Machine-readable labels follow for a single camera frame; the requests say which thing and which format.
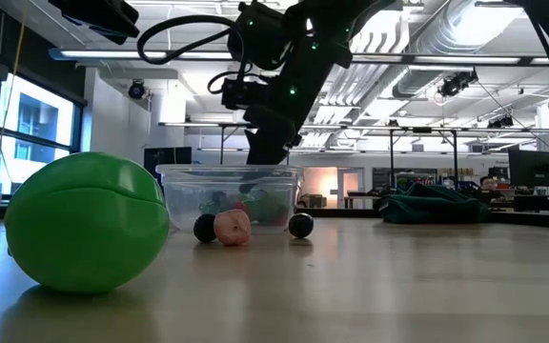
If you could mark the pale-striped green toy fruit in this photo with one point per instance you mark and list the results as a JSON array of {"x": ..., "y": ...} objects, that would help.
[{"x": 270, "y": 207}]

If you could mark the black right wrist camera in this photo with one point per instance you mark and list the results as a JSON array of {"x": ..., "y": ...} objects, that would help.
[{"x": 243, "y": 94}]

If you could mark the black monitor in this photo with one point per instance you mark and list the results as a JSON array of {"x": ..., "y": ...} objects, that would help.
[
  {"x": 534, "y": 169},
  {"x": 167, "y": 157}
]

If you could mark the smooth green toy fruit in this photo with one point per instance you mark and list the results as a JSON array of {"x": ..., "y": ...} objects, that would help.
[{"x": 87, "y": 228}]

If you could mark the pink toy peach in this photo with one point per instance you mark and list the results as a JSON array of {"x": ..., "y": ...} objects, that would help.
[{"x": 233, "y": 228}]

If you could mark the silver ceiling duct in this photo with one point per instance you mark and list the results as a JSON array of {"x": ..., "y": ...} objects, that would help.
[{"x": 398, "y": 81}]

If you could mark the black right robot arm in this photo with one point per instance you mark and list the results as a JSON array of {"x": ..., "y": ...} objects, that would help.
[{"x": 322, "y": 28}]

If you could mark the person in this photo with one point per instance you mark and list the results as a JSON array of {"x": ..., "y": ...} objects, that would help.
[{"x": 489, "y": 183}]

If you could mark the black ceiling camera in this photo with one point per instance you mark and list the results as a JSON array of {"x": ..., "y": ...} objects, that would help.
[{"x": 455, "y": 85}]

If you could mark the dark toy blueberry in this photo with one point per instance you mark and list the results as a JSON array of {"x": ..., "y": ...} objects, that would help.
[
  {"x": 300, "y": 226},
  {"x": 204, "y": 228}
]

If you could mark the black round ceiling fixture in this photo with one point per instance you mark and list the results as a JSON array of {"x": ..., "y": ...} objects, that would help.
[{"x": 136, "y": 89}]

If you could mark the clear plastic tupperware container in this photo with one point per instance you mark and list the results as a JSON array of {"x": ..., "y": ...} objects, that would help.
[{"x": 189, "y": 183}]

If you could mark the dark green cloth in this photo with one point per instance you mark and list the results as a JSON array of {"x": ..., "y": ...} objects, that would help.
[{"x": 436, "y": 205}]

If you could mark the large dark-framed window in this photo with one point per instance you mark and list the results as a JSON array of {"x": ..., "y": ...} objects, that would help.
[{"x": 36, "y": 114}]

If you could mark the long ceiling light bar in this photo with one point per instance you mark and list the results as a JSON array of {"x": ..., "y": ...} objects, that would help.
[{"x": 112, "y": 54}]

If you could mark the black aluminium table frame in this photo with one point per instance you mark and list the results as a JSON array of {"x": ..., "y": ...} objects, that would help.
[{"x": 341, "y": 213}]

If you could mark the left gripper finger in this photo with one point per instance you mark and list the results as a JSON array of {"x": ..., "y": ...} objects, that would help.
[
  {"x": 107, "y": 33},
  {"x": 112, "y": 16}
]

